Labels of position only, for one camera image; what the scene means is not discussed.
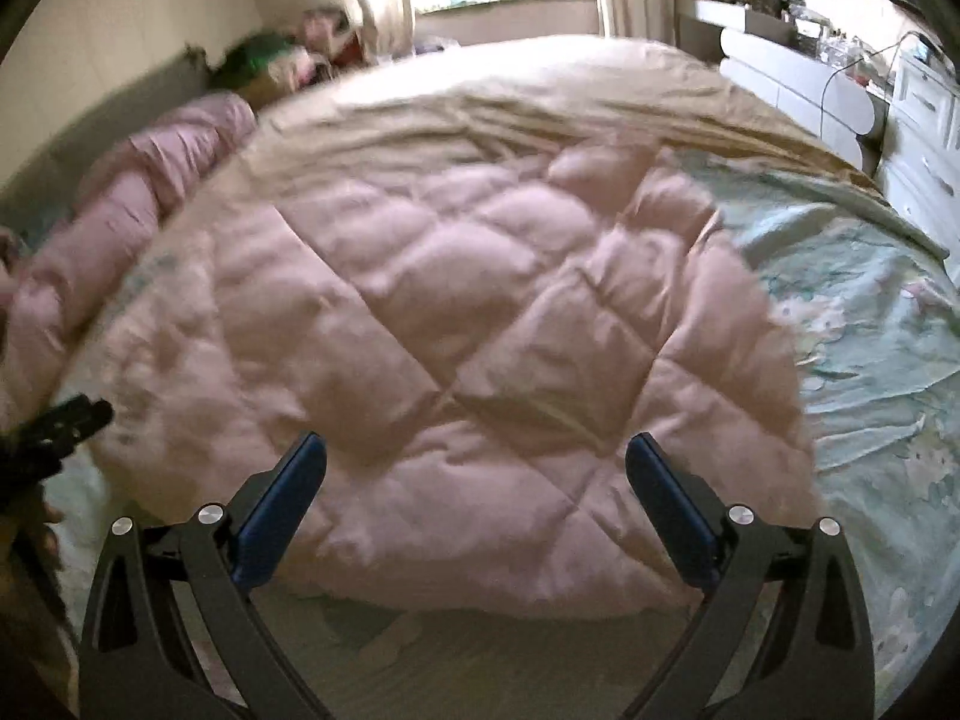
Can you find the white drawer cabinet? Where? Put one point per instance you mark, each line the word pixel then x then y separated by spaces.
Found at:
pixel 926 142

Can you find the grey headboard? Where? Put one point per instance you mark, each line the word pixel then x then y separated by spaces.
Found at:
pixel 75 135

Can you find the pink rolled duvet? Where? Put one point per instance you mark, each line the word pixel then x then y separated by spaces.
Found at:
pixel 142 180

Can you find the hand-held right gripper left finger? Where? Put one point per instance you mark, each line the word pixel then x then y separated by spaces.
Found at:
pixel 281 510

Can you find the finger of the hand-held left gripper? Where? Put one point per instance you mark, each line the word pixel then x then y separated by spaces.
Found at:
pixel 64 424

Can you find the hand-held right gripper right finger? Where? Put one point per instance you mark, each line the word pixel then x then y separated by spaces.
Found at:
pixel 671 510

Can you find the pink quilted jacket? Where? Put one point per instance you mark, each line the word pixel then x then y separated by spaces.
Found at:
pixel 450 315

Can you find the person's left hand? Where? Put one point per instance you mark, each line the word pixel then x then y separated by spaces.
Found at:
pixel 41 532

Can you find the white desk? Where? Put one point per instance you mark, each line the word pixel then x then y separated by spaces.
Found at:
pixel 787 75

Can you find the green and pink plush toys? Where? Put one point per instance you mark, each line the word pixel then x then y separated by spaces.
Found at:
pixel 292 52

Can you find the bed with printed sheet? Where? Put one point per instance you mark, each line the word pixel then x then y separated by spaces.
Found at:
pixel 862 360

